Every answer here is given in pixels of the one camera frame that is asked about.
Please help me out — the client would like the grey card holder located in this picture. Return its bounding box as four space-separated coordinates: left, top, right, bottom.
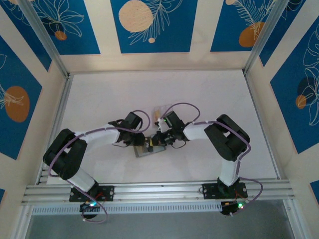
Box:
134 142 167 158

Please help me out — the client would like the clear bag of sushi pieces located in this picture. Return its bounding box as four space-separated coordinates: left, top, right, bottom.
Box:
152 103 175 120

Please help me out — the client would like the black control board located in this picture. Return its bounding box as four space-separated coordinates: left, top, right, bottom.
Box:
220 200 247 217
79 201 102 220

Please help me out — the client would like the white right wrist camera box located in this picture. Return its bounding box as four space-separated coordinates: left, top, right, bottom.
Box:
156 119 167 133

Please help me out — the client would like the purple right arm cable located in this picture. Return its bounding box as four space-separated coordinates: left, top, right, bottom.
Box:
160 102 264 217

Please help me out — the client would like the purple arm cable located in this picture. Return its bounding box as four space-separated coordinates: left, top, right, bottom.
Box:
160 102 264 217
47 109 152 224

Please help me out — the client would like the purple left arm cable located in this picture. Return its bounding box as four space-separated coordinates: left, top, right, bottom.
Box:
47 109 152 224

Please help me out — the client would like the aluminium rail beam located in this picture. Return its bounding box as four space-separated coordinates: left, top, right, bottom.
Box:
21 179 296 206

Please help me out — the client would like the white slotted cable duct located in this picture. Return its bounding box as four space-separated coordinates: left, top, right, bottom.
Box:
31 201 223 216

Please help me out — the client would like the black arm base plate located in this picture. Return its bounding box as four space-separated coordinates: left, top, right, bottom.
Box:
201 183 249 200
69 185 115 202

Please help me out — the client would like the aluminium side rail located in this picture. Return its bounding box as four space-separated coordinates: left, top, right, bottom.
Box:
243 69 282 180
36 73 75 185

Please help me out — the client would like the aluminium frame post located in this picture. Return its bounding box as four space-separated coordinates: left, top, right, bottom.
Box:
18 0 70 78
243 0 290 75

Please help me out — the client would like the aluminium frame leg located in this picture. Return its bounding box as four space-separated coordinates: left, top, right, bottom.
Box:
283 199 307 239
9 205 34 239

